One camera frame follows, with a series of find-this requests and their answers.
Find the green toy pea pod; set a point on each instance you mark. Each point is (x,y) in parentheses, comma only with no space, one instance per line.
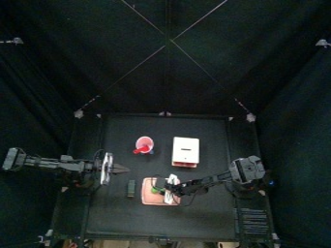
(154,190)

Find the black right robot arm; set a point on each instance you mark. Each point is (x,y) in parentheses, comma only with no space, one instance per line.
(225,177)

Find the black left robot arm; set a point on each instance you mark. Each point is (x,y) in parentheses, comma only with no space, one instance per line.
(51,163)

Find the pink square plate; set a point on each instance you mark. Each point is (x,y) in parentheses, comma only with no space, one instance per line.
(149,197)

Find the dark rectangular block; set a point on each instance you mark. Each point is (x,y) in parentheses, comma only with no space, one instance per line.
(132,188)

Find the red and pink toy cup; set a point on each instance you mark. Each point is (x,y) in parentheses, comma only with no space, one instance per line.
(144,145)

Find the white box with red base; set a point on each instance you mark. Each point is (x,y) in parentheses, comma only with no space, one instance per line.
(186,151)

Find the printed label sheet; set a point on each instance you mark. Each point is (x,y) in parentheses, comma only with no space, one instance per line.
(254,221)

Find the grey frame clamp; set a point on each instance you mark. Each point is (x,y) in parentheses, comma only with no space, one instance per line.
(322,42)
(165,113)
(78,113)
(252,117)
(17,40)

